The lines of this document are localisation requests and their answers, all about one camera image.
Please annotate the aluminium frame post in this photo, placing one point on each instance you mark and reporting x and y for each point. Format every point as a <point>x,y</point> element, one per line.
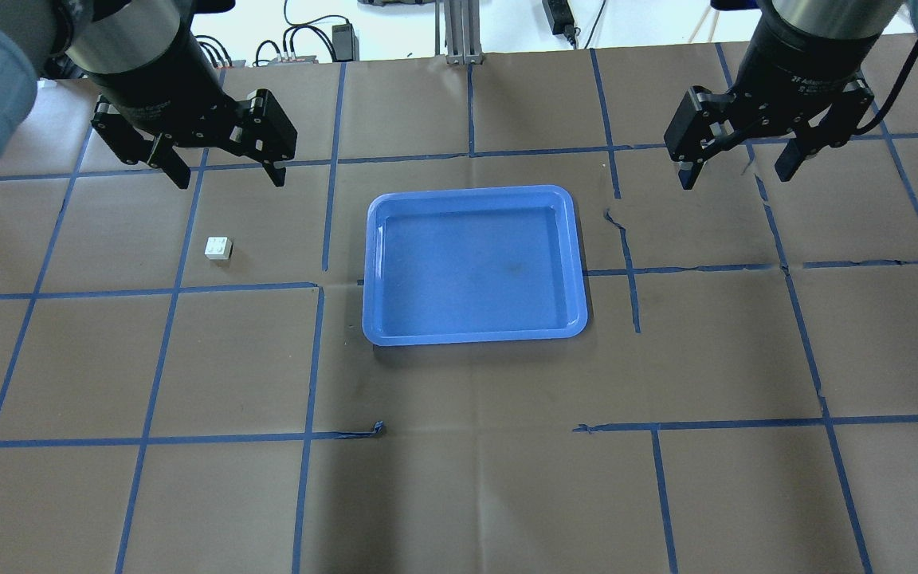
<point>462,30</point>

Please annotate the white toy block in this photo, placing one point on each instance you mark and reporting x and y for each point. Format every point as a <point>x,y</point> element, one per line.
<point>218,248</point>

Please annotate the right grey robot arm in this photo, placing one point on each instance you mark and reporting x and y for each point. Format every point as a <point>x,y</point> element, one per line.
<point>845,19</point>

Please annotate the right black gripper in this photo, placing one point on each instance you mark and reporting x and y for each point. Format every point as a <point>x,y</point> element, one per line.
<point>795,70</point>

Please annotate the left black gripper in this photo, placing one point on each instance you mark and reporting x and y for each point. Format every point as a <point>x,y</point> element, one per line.
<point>158,89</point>

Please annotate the blue plastic tray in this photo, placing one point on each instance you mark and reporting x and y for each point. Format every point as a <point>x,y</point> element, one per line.
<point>473,265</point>

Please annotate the black power adapter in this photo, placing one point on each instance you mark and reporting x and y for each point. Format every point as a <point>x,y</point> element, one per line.
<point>345,43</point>

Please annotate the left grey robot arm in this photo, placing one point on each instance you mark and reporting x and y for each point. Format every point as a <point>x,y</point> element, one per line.
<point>34,32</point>

